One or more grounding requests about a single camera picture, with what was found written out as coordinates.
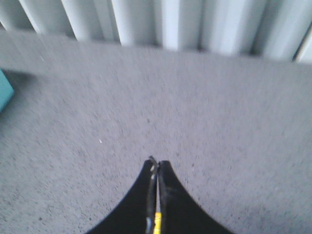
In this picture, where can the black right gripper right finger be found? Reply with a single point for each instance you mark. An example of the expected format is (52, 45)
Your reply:
(180, 213)

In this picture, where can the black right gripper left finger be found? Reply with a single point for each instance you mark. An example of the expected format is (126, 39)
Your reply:
(135, 214)

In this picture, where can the light blue storage box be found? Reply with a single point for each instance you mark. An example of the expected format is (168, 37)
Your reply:
(6, 91)

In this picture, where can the grey pleated curtain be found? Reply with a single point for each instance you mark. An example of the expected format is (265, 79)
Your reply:
(272, 29)

